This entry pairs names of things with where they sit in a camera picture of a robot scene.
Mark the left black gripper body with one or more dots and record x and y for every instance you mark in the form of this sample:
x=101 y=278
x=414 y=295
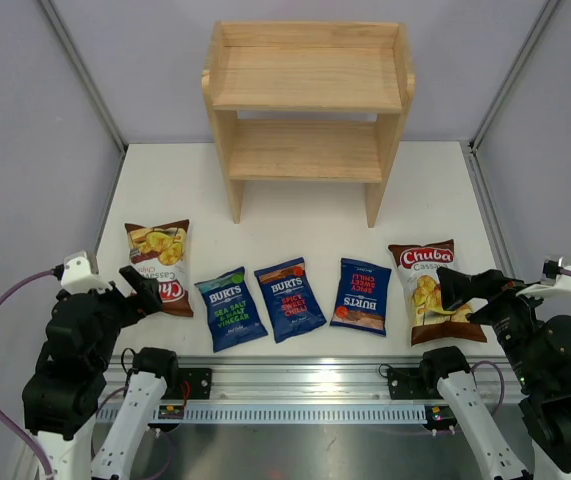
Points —
x=117 y=309

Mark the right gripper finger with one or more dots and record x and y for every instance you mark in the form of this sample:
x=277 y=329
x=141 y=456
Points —
x=458 y=288
x=489 y=314

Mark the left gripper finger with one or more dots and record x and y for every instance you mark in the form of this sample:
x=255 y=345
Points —
x=146 y=298
x=136 y=281

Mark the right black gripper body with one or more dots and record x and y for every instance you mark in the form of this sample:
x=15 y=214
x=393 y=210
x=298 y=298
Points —
x=515 y=322

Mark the chuba cassava chips bag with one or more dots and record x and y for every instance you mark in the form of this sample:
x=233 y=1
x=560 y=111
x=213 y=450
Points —
x=160 y=253
x=416 y=267

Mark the Burts sea salt vinegar bag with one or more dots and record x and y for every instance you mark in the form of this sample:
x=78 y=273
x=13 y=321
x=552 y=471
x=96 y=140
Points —
x=232 y=315

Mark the upside-down Burts chilli bag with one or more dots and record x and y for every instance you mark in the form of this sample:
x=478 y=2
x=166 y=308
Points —
x=361 y=300

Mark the Burts spicy sweet chilli bag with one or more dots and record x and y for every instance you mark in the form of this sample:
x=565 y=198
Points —
x=291 y=304

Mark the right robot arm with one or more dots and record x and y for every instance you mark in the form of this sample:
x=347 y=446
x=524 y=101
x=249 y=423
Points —
x=539 y=353

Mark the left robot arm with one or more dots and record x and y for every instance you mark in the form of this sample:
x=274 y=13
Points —
x=61 y=399

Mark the wooden two-tier shelf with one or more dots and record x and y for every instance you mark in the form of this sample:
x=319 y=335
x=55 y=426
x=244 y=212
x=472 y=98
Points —
x=308 y=101

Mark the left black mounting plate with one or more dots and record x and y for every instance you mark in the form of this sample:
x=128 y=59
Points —
x=190 y=384

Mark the black mounting plate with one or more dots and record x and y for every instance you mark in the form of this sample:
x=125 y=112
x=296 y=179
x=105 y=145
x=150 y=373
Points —
x=190 y=384
x=406 y=383

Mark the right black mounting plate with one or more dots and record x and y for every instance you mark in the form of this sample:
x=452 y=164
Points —
x=406 y=383

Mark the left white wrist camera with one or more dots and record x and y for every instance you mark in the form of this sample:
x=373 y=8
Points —
x=81 y=274

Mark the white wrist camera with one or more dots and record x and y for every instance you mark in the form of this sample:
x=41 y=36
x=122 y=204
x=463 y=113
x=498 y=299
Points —
x=81 y=274
x=555 y=280

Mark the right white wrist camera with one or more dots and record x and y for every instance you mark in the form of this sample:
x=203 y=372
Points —
x=555 y=280

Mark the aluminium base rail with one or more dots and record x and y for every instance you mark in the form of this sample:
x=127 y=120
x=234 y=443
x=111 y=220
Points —
x=297 y=380

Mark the white slotted cable duct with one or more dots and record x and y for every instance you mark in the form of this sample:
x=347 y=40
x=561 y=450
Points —
x=291 y=414

